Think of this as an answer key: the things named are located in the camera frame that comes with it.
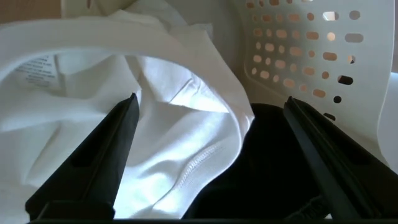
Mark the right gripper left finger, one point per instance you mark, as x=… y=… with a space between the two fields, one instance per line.
x=93 y=174

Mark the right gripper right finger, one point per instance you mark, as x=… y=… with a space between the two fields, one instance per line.
x=357 y=186

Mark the white printed t-shirt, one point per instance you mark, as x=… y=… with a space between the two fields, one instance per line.
x=186 y=140

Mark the white laundry basket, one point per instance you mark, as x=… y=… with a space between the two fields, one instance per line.
x=363 y=93

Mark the black garment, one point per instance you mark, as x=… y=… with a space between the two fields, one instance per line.
x=267 y=161

